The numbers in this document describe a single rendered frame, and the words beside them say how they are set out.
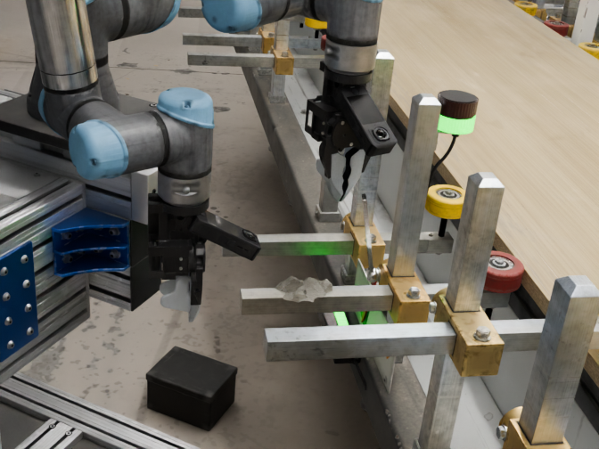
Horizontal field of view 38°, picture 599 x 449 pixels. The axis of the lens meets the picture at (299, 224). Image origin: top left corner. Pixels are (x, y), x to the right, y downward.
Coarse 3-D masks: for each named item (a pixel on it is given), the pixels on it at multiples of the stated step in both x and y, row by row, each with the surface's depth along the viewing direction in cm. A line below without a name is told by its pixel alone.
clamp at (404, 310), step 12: (384, 264) 143; (384, 276) 141; (396, 276) 140; (408, 276) 140; (396, 288) 136; (408, 288) 137; (420, 288) 137; (396, 300) 135; (408, 300) 134; (420, 300) 134; (396, 312) 135; (408, 312) 134; (420, 312) 135
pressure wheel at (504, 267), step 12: (492, 252) 142; (504, 252) 142; (492, 264) 139; (504, 264) 139; (516, 264) 139; (492, 276) 136; (504, 276) 136; (516, 276) 136; (492, 288) 137; (504, 288) 137; (516, 288) 138
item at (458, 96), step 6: (450, 90) 130; (456, 90) 131; (444, 96) 128; (450, 96) 128; (456, 96) 128; (462, 96) 128; (468, 96) 128; (474, 96) 129; (462, 102) 126; (468, 102) 126; (438, 132) 129; (444, 132) 129; (450, 144) 132; (450, 150) 132; (444, 156) 133; (438, 162) 133; (432, 168) 134; (432, 174) 134
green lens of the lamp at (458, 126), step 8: (440, 120) 128; (448, 120) 127; (456, 120) 127; (464, 120) 127; (472, 120) 128; (440, 128) 129; (448, 128) 128; (456, 128) 128; (464, 128) 128; (472, 128) 129
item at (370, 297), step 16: (272, 288) 135; (336, 288) 137; (352, 288) 137; (368, 288) 138; (384, 288) 138; (432, 288) 139; (240, 304) 134; (256, 304) 133; (272, 304) 133; (288, 304) 134; (304, 304) 134; (320, 304) 135; (336, 304) 136; (352, 304) 136; (368, 304) 137; (384, 304) 137; (480, 304) 140; (496, 304) 141
